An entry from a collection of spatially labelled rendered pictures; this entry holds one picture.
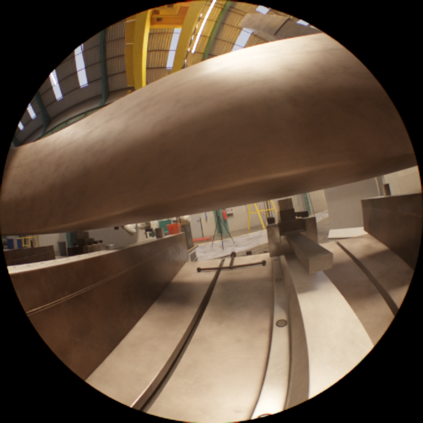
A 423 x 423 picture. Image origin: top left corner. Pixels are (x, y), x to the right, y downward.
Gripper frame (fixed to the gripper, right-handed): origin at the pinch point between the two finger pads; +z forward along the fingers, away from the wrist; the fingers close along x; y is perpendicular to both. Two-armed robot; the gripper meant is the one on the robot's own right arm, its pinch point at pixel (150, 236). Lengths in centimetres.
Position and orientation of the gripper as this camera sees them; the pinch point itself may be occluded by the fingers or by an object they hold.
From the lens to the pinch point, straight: 215.4
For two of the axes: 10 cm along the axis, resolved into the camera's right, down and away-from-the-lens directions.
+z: 1.5, 9.8, -0.9
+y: 1.7, 0.6, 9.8
